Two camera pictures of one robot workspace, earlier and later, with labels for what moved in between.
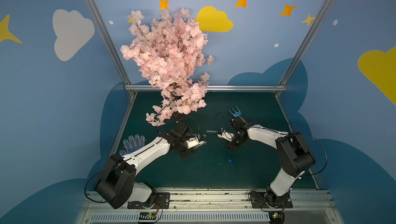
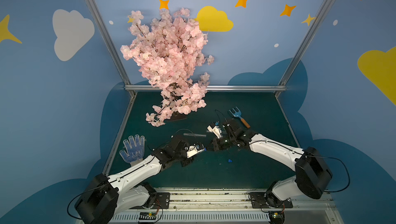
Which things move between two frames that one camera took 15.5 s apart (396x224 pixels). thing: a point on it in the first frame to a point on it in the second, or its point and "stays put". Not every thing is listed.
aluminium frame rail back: x=218 y=87 stays put
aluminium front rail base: x=217 y=206 stays put
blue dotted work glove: x=131 y=147 stays put
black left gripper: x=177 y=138 to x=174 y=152
